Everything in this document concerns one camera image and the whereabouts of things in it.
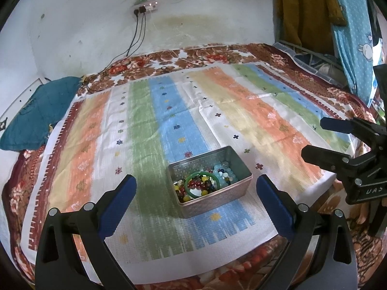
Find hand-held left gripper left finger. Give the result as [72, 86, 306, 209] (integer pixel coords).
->
[35, 174, 138, 290]

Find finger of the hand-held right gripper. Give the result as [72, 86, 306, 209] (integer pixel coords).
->
[320, 117, 387, 139]
[301, 144, 360, 173]

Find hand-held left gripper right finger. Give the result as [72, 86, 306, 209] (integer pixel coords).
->
[255, 174, 359, 290]

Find light blue beaded bracelet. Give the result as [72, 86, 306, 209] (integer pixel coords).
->
[212, 169, 239, 188]

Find silver metal tin box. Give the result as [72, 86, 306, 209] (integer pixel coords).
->
[167, 145, 253, 218]

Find yellow and black beaded bracelet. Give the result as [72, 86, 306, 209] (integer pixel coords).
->
[174, 181, 212, 203]

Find green jade bangle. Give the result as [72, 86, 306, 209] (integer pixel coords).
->
[185, 172, 216, 199]

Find red beaded bracelet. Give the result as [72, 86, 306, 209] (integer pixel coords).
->
[175, 179, 212, 195]

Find striped woven mat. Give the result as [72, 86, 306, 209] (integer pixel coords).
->
[21, 61, 360, 268]

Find blue cartoon print cloth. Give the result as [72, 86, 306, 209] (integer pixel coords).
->
[328, 0, 378, 106]

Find mustard yellow garment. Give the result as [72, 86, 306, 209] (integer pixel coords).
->
[277, 0, 347, 52]

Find teal pillow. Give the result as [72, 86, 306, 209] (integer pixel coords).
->
[0, 76, 83, 152]

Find white power strip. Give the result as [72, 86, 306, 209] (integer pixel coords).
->
[131, 1, 159, 14]

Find plastic-covered wire rack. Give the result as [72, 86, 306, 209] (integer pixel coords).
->
[272, 40, 354, 89]

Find white bed frame panel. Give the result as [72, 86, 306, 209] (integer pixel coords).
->
[0, 77, 49, 127]

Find black power cable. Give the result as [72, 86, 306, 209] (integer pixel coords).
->
[88, 10, 140, 93]
[91, 11, 147, 93]

